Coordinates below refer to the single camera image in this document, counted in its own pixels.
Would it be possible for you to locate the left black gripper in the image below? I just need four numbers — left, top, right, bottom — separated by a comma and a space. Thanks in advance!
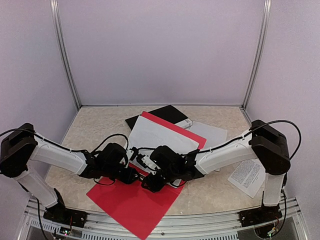
102, 164, 140, 185

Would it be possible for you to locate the red folder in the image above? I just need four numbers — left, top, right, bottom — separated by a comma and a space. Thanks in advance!
86, 111, 208, 240

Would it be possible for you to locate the white sheet top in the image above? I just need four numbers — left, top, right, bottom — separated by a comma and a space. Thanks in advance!
127, 115, 200, 173

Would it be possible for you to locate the white sheet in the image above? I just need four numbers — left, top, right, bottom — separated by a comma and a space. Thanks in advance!
127, 115, 200, 173
188, 121, 228, 150

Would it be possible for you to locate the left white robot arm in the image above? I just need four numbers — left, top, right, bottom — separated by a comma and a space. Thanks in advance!
0, 123, 141, 223

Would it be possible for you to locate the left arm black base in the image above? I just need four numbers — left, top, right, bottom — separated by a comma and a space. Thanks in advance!
43, 188, 88, 228

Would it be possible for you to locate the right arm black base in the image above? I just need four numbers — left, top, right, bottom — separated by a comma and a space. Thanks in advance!
238, 203, 283, 227

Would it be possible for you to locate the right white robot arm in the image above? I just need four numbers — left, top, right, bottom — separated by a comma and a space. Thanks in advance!
141, 120, 291, 222

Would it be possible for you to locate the black folder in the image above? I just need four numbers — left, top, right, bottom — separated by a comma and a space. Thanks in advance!
124, 104, 193, 131

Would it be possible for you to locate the blank white sheet lower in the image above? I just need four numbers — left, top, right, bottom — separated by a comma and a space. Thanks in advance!
188, 121, 228, 150

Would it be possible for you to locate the printed text sheet right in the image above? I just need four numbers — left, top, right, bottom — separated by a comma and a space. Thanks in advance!
227, 159, 265, 199

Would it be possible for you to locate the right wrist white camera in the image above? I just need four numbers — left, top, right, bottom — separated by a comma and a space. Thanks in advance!
136, 154, 160, 173

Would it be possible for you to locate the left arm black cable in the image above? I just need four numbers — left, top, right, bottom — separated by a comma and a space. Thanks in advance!
0, 128, 130, 187

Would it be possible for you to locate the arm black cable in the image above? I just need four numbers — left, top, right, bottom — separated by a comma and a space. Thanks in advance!
0, 128, 130, 187
136, 120, 302, 227

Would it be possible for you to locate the aluminium front rail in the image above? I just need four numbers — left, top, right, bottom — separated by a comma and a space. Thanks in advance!
17, 198, 310, 240

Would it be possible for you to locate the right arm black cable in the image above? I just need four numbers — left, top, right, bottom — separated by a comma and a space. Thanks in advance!
136, 120, 302, 227

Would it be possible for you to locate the right aluminium frame post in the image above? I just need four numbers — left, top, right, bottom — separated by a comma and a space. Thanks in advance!
241, 0, 272, 112

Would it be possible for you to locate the aluminium frame post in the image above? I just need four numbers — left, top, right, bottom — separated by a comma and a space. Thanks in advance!
49, 0, 83, 111
241, 0, 272, 112

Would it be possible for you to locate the left aluminium frame post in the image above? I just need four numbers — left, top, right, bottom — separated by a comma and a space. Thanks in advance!
49, 0, 83, 111

